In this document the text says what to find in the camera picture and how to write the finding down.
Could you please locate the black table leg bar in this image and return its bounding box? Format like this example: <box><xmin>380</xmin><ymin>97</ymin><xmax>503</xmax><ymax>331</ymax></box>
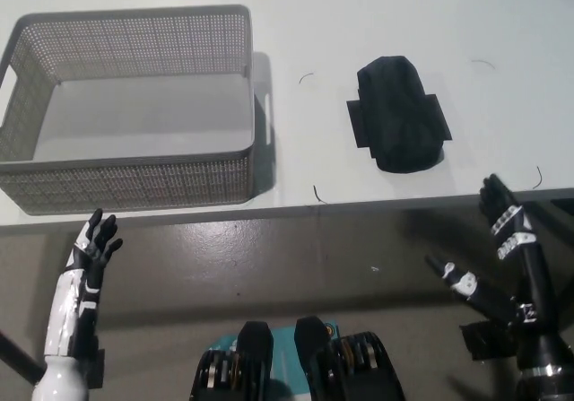
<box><xmin>0</xmin><ymin>328</ymin><xmax>47</xmax><ymax>385</ymax></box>

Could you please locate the black fabric pencil case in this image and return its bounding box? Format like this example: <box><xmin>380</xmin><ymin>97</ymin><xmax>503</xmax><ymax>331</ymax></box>
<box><xmin>356</xmin><ymin>54</ymin><xmax>443</xmax><ymax>174</ymax></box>

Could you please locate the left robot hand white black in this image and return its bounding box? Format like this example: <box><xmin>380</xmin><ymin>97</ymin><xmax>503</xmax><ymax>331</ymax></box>
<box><xmin>43</xmin><ymin>208</ymin><xmax>124</xmax><ymax>358</ymax></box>

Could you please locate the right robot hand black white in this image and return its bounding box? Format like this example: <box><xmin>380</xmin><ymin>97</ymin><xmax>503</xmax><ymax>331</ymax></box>
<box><xmin>424</xmin><ymin>173</ymin><xmax>566</xmax><ymax>372</ymax></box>

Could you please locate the grey perforated plastic basket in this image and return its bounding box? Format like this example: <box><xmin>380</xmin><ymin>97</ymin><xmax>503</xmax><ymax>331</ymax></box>
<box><xmin>0</xmin><ymin>4</ymin><xmax>275</xmax><ymax>209</ymax></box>

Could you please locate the black floor tape square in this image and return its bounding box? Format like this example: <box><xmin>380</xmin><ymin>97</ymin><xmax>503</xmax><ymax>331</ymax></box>
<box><xmin>85</xmin><ymin>348</ymin><xmax>107</xmax><ymax>388</ymax></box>

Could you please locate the black floor tape strip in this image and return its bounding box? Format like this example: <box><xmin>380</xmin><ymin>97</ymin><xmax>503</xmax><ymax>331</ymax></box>
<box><xmin>458</xmin><ymin>321</ymin><xmax>522</xmax><ymax>362</ymax></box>

